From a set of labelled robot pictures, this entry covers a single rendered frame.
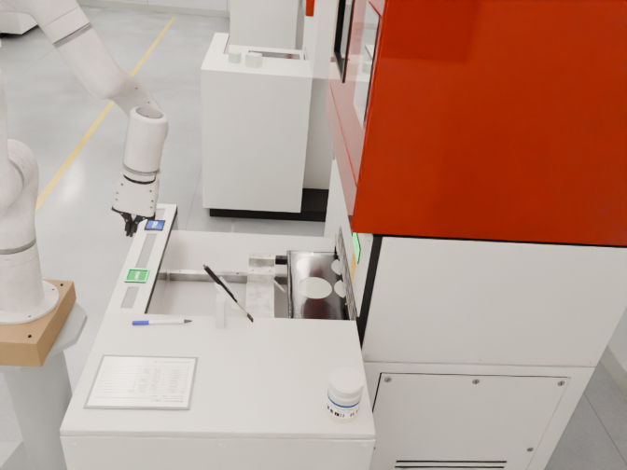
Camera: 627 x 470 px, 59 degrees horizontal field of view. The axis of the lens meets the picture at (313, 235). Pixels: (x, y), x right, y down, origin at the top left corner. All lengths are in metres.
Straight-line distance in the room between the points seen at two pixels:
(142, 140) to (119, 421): 0.60
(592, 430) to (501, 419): 1.05
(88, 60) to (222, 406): 0.77
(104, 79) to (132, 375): 0.63
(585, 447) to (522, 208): 1.58
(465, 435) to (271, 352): 0.76
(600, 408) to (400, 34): 2.20
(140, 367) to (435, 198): 0.75
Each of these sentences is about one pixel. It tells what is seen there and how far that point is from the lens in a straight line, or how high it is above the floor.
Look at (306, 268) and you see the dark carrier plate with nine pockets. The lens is 1.71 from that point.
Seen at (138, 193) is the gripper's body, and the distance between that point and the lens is 1.40.
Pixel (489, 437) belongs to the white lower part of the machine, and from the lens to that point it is 1.89.
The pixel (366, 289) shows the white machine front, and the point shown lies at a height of 1.07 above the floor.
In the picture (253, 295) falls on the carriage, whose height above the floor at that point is 0.88.
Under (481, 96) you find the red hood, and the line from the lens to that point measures 1.20.
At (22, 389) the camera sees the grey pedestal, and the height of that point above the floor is 0.65.
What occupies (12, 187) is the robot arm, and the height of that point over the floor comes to 1.27.
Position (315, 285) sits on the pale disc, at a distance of 1.64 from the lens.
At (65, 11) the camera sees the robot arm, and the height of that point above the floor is 1.63.
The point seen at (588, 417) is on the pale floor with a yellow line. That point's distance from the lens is 2.88.
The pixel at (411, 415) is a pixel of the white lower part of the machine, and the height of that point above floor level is 0.61.
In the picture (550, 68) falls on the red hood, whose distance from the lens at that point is 1.23.
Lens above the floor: 1.89
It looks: 32 degrees down
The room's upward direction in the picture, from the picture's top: 6 degrees clockwise
